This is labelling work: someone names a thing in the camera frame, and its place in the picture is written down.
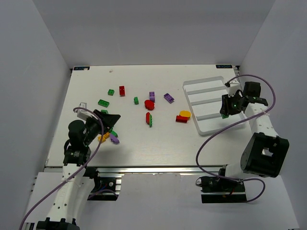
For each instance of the red half-round lego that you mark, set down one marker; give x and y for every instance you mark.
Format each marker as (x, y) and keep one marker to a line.
(147, 117)

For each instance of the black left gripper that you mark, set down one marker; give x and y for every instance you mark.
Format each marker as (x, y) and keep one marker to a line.
(100, 120)

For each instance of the red round lego piece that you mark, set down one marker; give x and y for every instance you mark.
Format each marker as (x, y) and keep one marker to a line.
(149, 104)

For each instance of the purple lego plate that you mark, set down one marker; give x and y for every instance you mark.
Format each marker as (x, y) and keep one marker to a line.
(169, 98)

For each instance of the blue label sticker left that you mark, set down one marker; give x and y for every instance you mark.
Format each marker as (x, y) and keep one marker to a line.
(79, 68)

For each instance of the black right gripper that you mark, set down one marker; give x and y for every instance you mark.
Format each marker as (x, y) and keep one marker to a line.
(230, 109)

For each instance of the red long lego brick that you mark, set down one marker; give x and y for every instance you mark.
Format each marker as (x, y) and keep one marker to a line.
(181, 119)

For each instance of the purple curved lego piece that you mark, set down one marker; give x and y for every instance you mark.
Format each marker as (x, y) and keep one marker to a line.
(114, 139)

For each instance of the green square lego brick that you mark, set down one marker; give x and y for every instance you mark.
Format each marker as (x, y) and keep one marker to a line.
(224, 116)

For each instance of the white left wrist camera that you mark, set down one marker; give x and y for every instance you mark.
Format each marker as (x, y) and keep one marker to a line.
(82, 114)

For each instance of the green lego under gripper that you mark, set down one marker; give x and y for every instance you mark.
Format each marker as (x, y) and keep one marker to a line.
(104, 111)

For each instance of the green lego beside pile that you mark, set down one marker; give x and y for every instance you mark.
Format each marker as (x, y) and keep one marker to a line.
(114, 133)

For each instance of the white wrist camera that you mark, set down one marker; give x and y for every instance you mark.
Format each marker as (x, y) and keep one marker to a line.
(82, 114)
(232, 87)

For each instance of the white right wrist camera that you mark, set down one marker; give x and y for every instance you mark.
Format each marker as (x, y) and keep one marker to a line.
(232, 87)

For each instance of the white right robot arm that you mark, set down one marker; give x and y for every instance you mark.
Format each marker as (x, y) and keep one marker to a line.
(265, 152)

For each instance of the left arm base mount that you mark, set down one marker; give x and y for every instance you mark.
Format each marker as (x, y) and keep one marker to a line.
(104, 188)

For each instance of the red rectangular lego brick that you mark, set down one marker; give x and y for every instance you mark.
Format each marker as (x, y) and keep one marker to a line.
(121, 91)

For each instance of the white divided sorting tray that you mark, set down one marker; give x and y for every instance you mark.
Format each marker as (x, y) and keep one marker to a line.
(204, 97)

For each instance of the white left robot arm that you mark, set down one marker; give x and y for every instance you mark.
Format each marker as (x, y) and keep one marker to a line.
(78, 180)

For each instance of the blue label sticker right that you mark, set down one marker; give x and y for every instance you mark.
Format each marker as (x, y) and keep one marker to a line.
(221, 66)

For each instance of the green flat lego plate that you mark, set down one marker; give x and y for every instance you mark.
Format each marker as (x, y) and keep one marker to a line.
(103, 103)

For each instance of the purple tall lego brick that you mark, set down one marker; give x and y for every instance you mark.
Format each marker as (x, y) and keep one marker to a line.
(152, 96)

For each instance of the yellow lego brick lower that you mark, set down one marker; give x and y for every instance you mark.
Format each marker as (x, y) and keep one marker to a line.
(103, 138)

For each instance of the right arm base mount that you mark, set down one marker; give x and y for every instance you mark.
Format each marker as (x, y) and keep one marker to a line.
(215, 190)

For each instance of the yellow round lego piece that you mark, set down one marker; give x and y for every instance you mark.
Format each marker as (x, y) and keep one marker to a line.
(186, 114)

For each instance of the small green square lego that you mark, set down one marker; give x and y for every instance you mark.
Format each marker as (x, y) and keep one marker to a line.
(111, 92)

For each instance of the small green lego brick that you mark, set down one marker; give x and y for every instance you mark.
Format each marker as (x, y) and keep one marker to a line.
(136, 101)

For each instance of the blue label sticker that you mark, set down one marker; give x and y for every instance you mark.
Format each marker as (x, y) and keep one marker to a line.
(221, 66)
(79, 68)

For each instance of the green thin lego plate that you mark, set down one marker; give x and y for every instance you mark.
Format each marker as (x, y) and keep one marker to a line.
(150, 121)

